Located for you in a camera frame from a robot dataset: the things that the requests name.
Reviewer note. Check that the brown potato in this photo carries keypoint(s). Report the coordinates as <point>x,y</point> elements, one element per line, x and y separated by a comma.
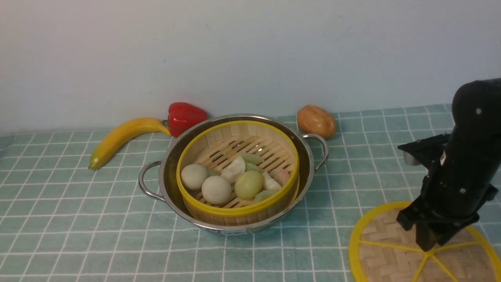
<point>315,120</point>

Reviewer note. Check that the yellow banana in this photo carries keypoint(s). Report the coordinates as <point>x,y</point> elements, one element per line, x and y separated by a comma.
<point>122,134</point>

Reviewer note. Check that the green checkered tablecloth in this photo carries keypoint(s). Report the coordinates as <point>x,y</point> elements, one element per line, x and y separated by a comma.
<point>61,222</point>

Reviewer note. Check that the woven bamboo steamer lid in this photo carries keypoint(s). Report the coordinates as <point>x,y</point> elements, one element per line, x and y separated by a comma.
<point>381,251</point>

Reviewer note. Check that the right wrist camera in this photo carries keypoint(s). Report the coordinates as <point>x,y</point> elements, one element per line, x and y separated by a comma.
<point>424,151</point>

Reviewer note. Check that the white dumpling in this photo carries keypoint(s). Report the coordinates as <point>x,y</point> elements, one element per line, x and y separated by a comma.
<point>234,170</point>

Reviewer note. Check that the stainless steel pot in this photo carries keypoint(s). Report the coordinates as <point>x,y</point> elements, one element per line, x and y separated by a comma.
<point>159,179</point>

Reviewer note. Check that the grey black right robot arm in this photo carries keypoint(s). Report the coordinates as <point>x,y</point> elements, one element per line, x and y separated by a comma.
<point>477,117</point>

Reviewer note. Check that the bamboo steamer basket yellow rim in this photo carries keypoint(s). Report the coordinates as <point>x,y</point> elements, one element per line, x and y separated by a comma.
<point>217,147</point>

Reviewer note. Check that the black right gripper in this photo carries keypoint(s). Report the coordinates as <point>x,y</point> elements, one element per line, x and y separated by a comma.
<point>452,193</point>

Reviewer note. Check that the red bell pepper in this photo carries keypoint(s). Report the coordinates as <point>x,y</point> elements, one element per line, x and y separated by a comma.
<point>182,116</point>

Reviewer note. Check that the green round bun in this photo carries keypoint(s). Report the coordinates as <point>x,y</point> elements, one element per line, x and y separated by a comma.
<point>248,185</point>

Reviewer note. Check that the pink dumpling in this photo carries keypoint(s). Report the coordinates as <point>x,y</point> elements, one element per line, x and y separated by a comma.
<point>280,175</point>

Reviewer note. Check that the pale green dumpling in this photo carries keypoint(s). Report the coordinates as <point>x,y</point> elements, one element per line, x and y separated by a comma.
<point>252,158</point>

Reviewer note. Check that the white round bun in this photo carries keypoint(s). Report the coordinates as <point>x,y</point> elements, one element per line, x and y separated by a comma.
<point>193,176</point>
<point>216,190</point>

